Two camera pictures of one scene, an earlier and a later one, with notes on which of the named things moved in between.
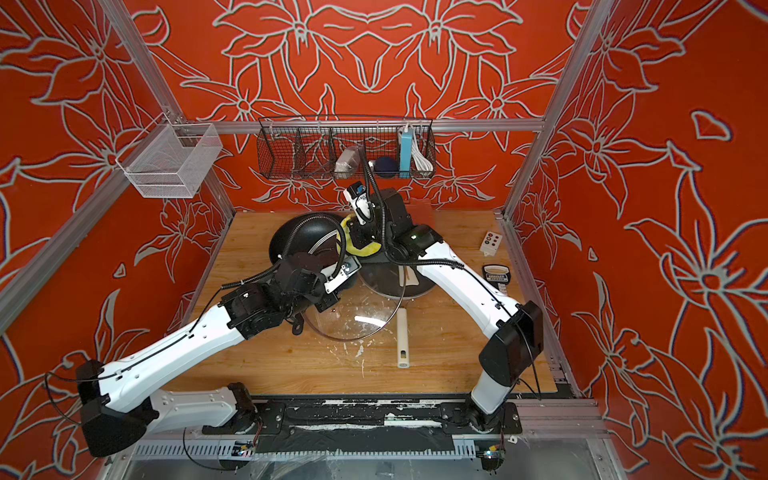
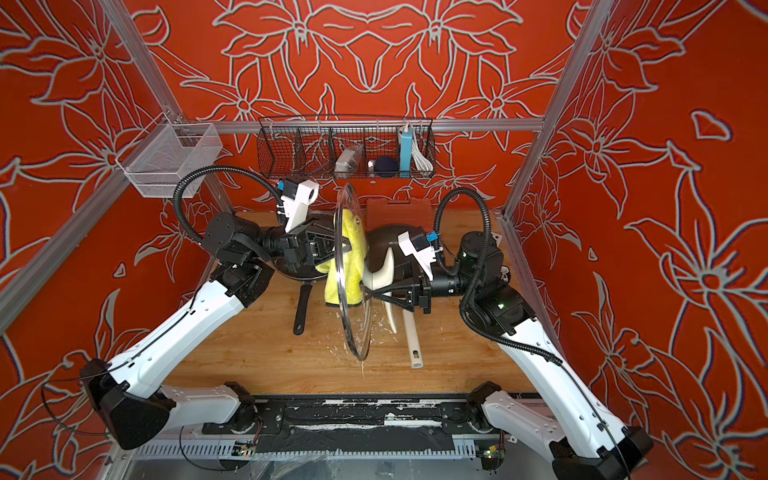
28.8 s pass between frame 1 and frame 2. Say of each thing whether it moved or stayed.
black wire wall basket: stayed
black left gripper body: moved
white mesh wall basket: stayed
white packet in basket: stayed
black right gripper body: moved
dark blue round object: stayed
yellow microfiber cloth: moved
